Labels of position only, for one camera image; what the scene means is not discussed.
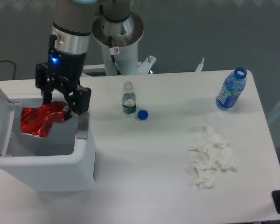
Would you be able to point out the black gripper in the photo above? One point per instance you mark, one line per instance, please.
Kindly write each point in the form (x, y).
(62, 72)

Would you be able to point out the crushed red can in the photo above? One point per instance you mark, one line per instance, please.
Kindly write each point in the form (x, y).
(39, 121)

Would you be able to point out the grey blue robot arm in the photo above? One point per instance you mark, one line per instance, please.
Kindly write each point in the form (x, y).
(68, 44)

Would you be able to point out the white trash can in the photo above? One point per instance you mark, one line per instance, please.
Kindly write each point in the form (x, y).
(62, 161)

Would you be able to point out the clear empty plastic bottle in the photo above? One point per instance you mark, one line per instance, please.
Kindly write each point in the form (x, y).
(128, 98)

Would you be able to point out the blue bottle cap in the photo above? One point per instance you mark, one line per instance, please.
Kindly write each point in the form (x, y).
(142, 114)

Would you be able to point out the crumpled white tissue pile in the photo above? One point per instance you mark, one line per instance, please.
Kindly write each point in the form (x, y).
(215, 155)

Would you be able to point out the blue plastic bottle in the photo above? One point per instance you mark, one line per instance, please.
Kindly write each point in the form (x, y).
(232, 87)

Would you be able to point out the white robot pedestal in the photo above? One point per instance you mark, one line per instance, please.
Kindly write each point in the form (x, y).
(119, 43)

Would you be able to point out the white metal frame base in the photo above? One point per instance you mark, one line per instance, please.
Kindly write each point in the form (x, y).
(145, 67)

